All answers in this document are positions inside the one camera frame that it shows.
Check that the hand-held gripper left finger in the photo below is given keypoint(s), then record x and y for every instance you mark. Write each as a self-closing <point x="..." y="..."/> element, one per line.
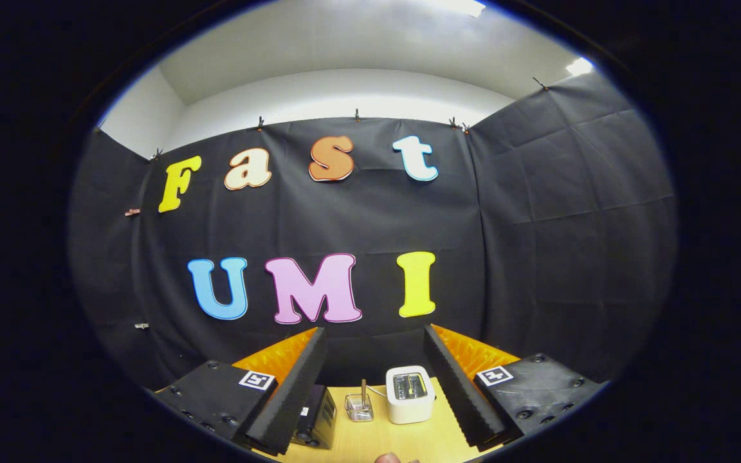
<point x="293" y="392"/>

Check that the small ceiling light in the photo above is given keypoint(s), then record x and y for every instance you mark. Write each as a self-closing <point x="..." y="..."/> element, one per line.
<point x="579" y="66"/>

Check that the black toaster oven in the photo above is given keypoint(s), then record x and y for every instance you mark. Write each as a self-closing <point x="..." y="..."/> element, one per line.
<point x="316" y="418"/>

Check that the wooden utensil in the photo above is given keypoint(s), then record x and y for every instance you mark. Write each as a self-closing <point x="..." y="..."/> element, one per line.
<point x="363" y="389"/>

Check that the row of cloth clips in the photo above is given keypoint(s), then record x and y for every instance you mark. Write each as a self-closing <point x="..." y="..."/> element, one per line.
<point x="260" y="122"/>

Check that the white pop-up toaster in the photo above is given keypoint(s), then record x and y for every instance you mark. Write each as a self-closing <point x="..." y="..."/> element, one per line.
<point x="409" y="408"/>

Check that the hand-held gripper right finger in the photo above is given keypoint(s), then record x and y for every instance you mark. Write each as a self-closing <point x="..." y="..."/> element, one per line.
<point x="454" y="392"/>

